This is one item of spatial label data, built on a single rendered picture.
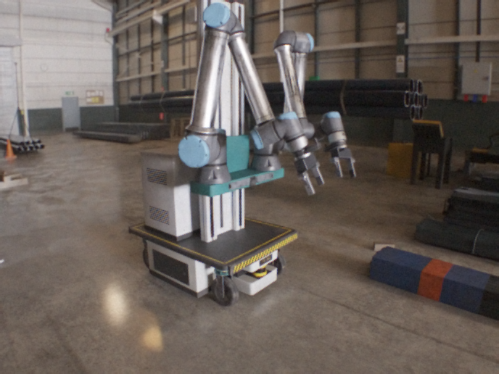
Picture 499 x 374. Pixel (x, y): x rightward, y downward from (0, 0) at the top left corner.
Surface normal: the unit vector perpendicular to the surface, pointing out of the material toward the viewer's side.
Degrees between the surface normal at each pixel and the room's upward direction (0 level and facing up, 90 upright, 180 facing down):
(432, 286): 90
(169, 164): 90
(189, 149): 95
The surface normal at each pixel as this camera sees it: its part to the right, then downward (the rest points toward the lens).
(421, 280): -0.72, 0.16
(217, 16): -0.22, 0.09
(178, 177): 0.78, 0.14
